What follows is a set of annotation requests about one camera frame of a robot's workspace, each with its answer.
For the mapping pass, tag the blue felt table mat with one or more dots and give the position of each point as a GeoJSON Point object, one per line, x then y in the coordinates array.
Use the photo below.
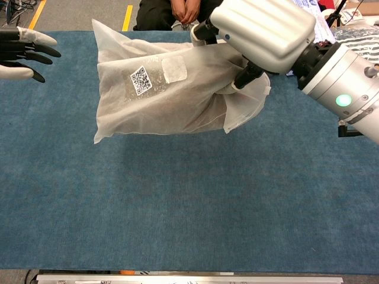
{"type": "Point", "coordinates": [177, 192]}

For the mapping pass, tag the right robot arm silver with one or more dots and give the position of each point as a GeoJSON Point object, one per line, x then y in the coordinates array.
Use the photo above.
{"type": "Point", "coordinates": [340, 77]}

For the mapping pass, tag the cardboard box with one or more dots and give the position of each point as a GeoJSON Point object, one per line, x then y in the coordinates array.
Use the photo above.
{"type": "Point", "coordinates": [367, 6]}

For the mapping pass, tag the black stand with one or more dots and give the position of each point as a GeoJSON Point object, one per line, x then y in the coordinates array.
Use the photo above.
{"type": "Point", "coordinates": [336, 13]}

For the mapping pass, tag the aluminium profile rail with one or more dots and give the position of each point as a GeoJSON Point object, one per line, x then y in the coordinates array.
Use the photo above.
{"type": "Point", "coordinates": [189, 279]}

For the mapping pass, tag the frosted plastic zip bag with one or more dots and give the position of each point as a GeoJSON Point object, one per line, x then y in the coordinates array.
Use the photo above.
{"type": "Point", "coordinates": [177, 100]}

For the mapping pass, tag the white parcel with blue print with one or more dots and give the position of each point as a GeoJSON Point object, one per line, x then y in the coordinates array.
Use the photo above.
{"type": "Point", "coordinates": [321, 26]}

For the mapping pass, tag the seated person in black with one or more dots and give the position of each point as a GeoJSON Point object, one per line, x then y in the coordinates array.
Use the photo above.
{"type": "Point", "coordinates": [157, 13]}

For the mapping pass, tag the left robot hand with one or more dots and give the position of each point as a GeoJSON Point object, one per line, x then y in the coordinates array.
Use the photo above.
{"type": "Point", "coordinates": [17, 72]}

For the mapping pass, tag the black white striped bag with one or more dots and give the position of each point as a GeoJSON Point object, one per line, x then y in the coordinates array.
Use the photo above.
{"type": "Point", "coordinates": [355, 41]}

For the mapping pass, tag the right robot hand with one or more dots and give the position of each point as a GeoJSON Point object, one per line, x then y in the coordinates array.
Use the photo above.
{"type": "Point", "coordinates": [263, 29]}

